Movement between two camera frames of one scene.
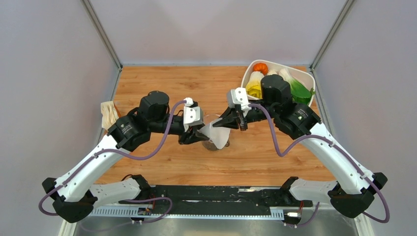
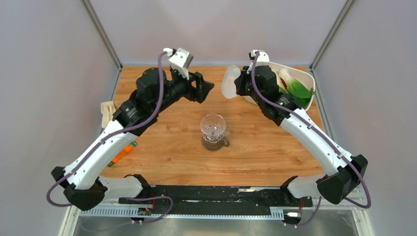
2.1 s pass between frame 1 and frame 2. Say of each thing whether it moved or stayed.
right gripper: moved
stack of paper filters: stayed
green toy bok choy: stayed
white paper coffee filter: moved
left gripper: moved
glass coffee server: stayed
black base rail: stayed
